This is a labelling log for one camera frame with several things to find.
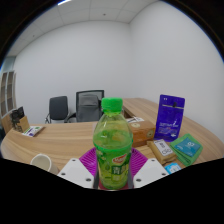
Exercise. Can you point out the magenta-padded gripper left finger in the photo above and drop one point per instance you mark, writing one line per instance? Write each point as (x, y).
(77, 173)

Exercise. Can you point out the wooden cabinet with glass doors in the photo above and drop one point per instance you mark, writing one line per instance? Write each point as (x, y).
(8, 93)

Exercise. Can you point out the rectangular ceiling light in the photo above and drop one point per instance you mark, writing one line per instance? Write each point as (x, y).
(64, 2)

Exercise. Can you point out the wooden side desk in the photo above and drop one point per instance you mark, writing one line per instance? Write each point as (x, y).
(143, 106)

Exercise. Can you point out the purple standing pouch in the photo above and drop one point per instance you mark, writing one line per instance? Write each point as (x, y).
(170, 118)

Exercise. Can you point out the green drink bottle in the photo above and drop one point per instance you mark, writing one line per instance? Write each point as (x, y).
(112, 146)

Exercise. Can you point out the white and green leaflet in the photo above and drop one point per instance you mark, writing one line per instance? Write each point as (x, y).
(33, 131)

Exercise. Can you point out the small tan box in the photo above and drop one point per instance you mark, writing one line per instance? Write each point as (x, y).
(161, 150)

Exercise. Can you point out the mesh office chair, grey back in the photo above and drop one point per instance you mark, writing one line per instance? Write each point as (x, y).
(87, 106)

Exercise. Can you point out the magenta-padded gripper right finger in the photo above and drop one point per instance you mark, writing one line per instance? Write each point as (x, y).
(150, 171)

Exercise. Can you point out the green packets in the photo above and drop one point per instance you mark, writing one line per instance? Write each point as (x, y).
(186, 148)

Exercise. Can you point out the white mug with brown base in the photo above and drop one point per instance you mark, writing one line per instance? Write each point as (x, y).
(41, 161)

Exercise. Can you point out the black office chair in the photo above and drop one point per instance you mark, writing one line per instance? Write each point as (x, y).
(58, 108)

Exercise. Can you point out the orange-brown cardboard box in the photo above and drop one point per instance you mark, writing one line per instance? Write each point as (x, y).
(143, 133)

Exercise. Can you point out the small blue packet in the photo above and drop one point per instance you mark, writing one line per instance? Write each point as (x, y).
(173, 167)

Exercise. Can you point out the large dark brown box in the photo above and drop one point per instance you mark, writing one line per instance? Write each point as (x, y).
(19, 120)

